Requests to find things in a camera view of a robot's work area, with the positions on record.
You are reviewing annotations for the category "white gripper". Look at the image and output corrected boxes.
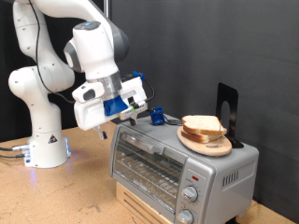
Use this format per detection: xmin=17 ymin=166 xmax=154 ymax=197
xmin=72 ymin=76 xmax=149 ymax=140

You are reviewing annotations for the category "glass oven door with handle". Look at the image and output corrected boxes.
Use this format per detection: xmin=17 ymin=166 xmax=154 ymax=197
xmin=110 ymin=125 xmax=190 ymax=223

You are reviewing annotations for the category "white bread slice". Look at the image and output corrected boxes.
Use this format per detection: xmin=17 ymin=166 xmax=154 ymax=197
xmin=180 ymin=115 xmax=228 ymax=136

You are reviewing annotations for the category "metal oven rack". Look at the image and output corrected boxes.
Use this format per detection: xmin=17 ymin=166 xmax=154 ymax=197
xmin=115 ymin=152 xmax=183 ymax=213

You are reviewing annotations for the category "silver oven knob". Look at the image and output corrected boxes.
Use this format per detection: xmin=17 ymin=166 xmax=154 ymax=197
xmin=181 ymin=185 xmax=199 ymax=203
xmin=177 ymin=208 xmax=194 ymax=224

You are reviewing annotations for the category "silver toaster oven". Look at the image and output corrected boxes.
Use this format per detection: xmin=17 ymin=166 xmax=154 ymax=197
xmin=108 ymin=113 xmax=260 ymax=224

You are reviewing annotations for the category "round wooden plate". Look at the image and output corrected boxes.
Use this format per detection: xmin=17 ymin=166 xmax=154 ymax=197
xmin=177 ymin=124 xmax=234 ymax=158

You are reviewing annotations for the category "black metal bookend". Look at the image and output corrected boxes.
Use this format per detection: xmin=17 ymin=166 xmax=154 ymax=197
xmin=214 ymin=82 xmax=245 ymax=149

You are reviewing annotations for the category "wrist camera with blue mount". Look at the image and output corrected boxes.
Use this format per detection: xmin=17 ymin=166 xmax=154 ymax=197
xmin=103 ymin=94 xmax=149 ymax=121

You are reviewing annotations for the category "black cable with blue connector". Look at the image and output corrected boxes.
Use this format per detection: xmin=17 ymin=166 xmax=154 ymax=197
xmin=27 ymin=0 xmax=156 ymax=105

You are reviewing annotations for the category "base cable with silver plug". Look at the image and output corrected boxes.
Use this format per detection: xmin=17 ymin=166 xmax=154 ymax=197
xmin=0 ymin=143 xmax=31 ymax=153

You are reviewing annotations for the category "thin metal wire post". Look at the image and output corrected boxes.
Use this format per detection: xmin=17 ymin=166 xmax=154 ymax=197
xmin=216 ymin=119 xmax=222 ymax=147

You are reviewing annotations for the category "thin black base cable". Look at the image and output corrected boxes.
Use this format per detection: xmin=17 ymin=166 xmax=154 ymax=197
xmin=0 ymin=152 xmax=26 ymax=160

